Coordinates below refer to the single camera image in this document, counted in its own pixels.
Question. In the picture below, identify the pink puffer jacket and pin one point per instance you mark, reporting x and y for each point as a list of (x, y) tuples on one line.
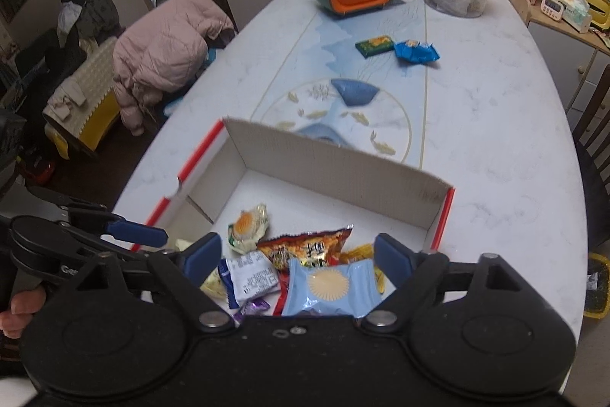
[(167, 44)]

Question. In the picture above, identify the yellow tissue box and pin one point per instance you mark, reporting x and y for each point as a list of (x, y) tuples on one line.
[(598, 9)]

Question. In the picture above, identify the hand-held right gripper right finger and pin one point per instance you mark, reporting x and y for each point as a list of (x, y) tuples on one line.
[(394, 259)]

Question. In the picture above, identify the green snack packet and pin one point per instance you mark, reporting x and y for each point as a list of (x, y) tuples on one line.
[(375, 45)]

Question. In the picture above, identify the person's left hand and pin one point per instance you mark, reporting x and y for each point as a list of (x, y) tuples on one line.
[(21, 311)]

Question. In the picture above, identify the white digital timer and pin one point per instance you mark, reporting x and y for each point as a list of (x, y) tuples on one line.
[(551, 4)]

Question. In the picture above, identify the blue snack packet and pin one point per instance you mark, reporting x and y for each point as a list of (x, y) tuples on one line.
[(417, 52)]

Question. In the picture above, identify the dark clothes pile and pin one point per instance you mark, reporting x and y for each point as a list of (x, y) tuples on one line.
[(93, 13)]

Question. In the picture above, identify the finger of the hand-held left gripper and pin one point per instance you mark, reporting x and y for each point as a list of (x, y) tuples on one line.
[(66, 202), (138, 233)]

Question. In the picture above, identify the white and red cardboard box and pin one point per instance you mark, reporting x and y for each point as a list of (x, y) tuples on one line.
[(333, 178)]

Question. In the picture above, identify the tissue pack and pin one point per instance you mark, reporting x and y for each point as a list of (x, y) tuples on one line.
[(574, 9)]

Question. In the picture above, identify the pale yellow snack packet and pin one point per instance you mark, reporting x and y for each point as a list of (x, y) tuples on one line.
[(213, 285)]

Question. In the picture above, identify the wooden chair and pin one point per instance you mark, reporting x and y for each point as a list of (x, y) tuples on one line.
[(593, 149)]

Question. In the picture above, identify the round cake packet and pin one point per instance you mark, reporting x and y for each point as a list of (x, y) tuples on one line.
[(248, 228)]

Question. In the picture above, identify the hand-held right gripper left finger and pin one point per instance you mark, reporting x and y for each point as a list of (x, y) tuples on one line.
[(202, 259)]

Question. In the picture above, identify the white and navy snack packet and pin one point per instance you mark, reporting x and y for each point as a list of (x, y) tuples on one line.
[(252, 278)]

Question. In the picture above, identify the red and yellow snack packet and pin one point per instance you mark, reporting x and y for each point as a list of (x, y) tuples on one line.
[(309, 247)]

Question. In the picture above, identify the light blue sun-print packet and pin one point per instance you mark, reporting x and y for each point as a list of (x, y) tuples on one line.
[(329, 288)]

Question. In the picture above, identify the yellow bin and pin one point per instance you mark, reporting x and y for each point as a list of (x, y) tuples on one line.
[(598, 285)]

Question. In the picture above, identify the purple candy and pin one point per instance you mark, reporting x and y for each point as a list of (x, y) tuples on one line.
[(255, 309)]

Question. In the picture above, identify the yellow stool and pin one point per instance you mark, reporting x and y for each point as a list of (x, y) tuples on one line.
[(86, 102)]

